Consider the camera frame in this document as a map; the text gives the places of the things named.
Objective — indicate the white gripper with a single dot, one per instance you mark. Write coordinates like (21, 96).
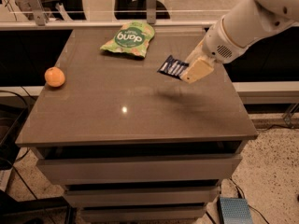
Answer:
(217, 46)

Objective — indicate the blue rxbar blueberry wrapper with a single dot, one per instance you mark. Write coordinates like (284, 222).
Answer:
(173, 67)

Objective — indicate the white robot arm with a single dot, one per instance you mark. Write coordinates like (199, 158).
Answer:
(247, 23)

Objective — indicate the green dang rice chip bag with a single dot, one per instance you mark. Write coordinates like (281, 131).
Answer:
(133, 38)

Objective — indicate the black office chair behind glass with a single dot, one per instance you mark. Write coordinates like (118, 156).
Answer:
(130, 9)

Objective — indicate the grey drawer cabinet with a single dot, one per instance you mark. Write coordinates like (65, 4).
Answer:
(127, 143)

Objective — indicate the orange fruit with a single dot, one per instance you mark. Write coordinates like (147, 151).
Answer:
(54, 77)

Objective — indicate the blue perforated box on floor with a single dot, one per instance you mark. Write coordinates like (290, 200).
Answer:
(234, 211)

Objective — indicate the metal glass railing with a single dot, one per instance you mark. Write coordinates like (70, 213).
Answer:
(70, 14)

